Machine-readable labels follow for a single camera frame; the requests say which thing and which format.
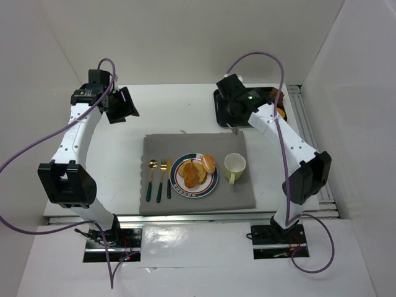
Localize white plate green red rim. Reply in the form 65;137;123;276
170;153;219;199

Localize gold spoon green handle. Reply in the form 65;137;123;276
145;159;158;202

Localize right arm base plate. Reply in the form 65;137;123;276
246;224;309;260

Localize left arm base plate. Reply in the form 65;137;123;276
83;228;142;263

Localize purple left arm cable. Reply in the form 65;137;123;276
0;58;140;290

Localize gold fork green handle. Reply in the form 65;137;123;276
156;158;167;204

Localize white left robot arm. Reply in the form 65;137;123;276
38;69;139;242

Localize gold knife green handle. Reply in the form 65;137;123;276
166;157;172;199

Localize orange round bun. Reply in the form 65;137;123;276
183;163;200;189

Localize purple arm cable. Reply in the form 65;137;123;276
225;51;335;273
0;58;140;290

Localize small orange bread roll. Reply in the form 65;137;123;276
200;155;216;174

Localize metal tongs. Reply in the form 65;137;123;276
226;123;239;135

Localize orange donut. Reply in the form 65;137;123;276
277;108;286;119

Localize toast bread slice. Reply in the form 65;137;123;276
178;158;207;184

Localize grey cloth placemat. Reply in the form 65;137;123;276
139;133;256;215

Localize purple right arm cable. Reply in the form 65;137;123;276
225;51;335;273

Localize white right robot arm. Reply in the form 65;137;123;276
216;74;332;241

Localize light green mug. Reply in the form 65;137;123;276
224;153;246;185

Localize black rectangular tray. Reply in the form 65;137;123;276
213;87;288;127

